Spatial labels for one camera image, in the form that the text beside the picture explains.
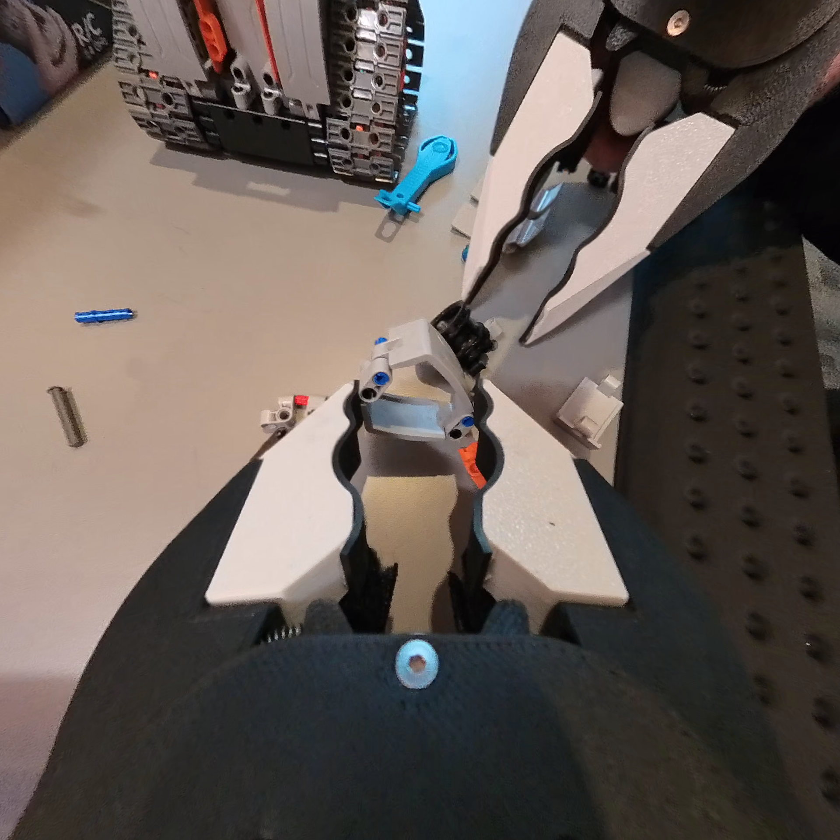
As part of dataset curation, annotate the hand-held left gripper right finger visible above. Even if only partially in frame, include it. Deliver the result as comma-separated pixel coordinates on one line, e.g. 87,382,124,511
468,381,630,609

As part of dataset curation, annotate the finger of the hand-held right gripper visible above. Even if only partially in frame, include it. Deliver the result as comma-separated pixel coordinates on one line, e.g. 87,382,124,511
461,29,606,309
520,51,737,347

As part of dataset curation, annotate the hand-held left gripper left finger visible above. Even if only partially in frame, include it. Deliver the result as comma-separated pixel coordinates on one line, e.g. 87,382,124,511
205,382,366,606

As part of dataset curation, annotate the black toy wheel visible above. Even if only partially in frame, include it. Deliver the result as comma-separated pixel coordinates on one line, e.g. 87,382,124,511
432,301,497,379

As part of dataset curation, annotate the grey panel piece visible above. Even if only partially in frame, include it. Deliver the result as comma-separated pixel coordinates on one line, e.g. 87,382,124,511
386,319,475,435

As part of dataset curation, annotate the person's right hand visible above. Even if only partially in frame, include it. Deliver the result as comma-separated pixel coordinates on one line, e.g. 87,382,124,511
584,125,632,173

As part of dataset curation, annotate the grey panel assembly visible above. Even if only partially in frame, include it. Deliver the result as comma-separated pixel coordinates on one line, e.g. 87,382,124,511
451,176,567,265

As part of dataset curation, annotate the long orange building piece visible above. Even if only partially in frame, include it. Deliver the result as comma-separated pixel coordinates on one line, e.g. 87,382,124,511
457,442,491,490

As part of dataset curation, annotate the grey block with red dot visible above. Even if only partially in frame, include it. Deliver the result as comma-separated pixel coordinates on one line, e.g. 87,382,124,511
260,394,329,434

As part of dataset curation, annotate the loose grey curved panel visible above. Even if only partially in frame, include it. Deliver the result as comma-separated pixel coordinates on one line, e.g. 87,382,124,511
556,374,625,450

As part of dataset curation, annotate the cyan brick separator tool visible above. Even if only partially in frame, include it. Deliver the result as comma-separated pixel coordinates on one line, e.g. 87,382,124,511
373,134,461,218

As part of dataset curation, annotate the dark axle rod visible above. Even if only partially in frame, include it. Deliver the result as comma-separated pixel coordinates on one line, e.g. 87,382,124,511
46,385,89,449

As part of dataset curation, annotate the toy tracked robot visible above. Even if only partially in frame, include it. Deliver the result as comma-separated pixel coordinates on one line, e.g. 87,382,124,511
110,0,425,186

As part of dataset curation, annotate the blue robot kit box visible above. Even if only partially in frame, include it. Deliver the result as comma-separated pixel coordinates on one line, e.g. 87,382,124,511
0,0,117,130

